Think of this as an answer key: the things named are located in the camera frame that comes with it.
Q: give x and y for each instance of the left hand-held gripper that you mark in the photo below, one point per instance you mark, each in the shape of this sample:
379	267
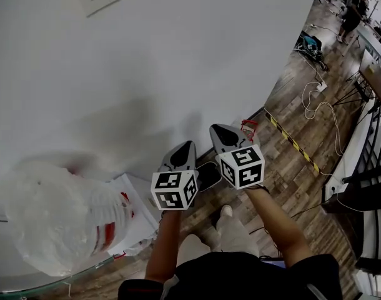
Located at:
171	189

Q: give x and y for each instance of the yellow black floor tape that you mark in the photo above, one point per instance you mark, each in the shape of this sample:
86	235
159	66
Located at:
293	143

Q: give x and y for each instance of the person's white shoe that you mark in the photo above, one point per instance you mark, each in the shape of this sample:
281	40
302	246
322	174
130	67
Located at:
226	210

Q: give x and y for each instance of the black stair railing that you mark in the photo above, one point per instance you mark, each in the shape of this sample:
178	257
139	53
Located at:
359	195

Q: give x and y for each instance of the person's left forearm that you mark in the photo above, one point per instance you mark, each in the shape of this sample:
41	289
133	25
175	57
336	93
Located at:
162	245

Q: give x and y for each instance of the clear water jug red label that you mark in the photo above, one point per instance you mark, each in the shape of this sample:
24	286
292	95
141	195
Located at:
53	217

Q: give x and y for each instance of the small yellow box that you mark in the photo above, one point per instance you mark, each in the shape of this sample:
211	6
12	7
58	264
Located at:
370	69

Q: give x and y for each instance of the grey table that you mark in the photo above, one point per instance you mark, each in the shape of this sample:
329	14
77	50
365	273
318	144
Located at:
370	39

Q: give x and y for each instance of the white water dispenser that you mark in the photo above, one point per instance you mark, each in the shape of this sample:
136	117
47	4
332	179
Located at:
137	217

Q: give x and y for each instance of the wooden table black legs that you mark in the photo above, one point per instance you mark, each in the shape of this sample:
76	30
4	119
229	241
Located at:
376	80

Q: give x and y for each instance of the person's black shirt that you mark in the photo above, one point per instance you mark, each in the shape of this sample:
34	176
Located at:
225	277

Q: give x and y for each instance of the person's right forearm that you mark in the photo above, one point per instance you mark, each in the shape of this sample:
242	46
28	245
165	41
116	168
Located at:
278	227

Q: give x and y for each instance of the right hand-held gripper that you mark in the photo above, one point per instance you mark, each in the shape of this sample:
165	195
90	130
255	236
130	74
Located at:
240	167

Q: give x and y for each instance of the blue waist pouch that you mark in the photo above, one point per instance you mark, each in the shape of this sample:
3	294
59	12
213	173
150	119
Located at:
273	262

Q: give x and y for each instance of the person's beige trousers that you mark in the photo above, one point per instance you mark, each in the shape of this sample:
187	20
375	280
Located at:
234	236

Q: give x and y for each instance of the white power strip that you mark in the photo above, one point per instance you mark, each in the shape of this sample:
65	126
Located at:
321	87

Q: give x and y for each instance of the black bag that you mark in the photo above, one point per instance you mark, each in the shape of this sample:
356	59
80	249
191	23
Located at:
310	44

